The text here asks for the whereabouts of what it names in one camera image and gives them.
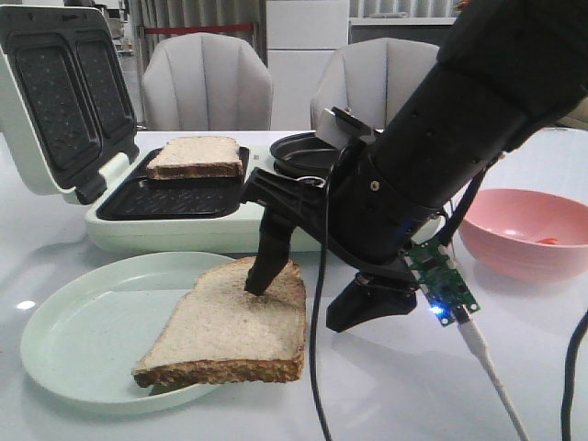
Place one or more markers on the left grey upholstered chair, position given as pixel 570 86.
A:
pixel 205 81

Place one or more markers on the dark grey counter cabinet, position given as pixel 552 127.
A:
pixel 431 30

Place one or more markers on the grey upholstered chair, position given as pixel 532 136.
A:
pixel 373 79
pixel 205 81

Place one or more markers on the green circuit board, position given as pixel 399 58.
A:
pixel 437 276

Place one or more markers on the mint green round plate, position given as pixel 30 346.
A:
pixel 82 342

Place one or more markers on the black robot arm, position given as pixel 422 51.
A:
pixel 506 70

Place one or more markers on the red barrier belt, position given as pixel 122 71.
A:
pixel 213 29

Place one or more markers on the mint green breakfast maker lid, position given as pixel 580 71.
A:
pixel 66 112

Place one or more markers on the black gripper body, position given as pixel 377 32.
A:
pixel 360 216

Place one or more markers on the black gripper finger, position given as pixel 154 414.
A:
pixel 273 251
pixel 369 297

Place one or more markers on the mint green breakfast maker base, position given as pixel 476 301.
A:
pixel 137 215

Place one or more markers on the right grey upholstered chair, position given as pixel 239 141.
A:
pixel 373 79

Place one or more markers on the pink plastic bowl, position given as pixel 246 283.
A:
pixel 502 225

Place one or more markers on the olive cushion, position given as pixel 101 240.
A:
pixel 577 119

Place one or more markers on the bread slice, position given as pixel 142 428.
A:
pixel 219 333
pixel 196 157

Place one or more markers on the white refrigerator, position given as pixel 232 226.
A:
pixel 301 37

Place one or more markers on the black round frying pan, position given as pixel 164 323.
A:
pixel 308 154

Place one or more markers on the orange shrimp piece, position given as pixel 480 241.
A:
pixel 548 240

